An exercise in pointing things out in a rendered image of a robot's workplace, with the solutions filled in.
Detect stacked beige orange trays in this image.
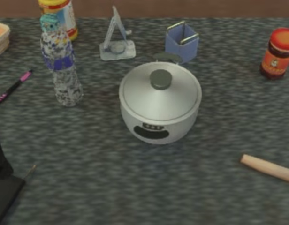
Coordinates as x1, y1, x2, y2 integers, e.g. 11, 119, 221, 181
0, 20, 11, 60

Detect yellow lidded printed canister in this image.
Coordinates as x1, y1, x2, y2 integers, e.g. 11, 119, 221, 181
38, 0, 78, 42

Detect orange jar with red lid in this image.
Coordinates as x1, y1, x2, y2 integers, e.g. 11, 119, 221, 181
259, 27, 289, 80

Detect blue box with metal handles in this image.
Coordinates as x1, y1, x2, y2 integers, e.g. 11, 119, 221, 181
165, 20, 199, 64

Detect silver pot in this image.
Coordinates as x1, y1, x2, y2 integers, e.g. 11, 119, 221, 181
119, 54, 202, 146

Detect beige wooden handle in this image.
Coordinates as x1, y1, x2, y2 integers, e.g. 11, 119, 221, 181
240, 154, 289, 184

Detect clear plastic water bottle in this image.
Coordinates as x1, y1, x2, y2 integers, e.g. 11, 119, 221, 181
39, 14, 84, 107

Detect silver pot lid grey knob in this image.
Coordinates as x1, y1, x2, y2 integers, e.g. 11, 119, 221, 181
119, 61, 202, 122

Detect clear acrylic phone stand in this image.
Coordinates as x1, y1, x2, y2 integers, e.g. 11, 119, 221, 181
99, 5, 137, 61

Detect black pen pink grip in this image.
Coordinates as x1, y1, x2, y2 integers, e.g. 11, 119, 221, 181
0, 69, 33, 109

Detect thin wooden stick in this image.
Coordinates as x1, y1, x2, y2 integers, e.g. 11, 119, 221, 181
23, 164, 37, 181

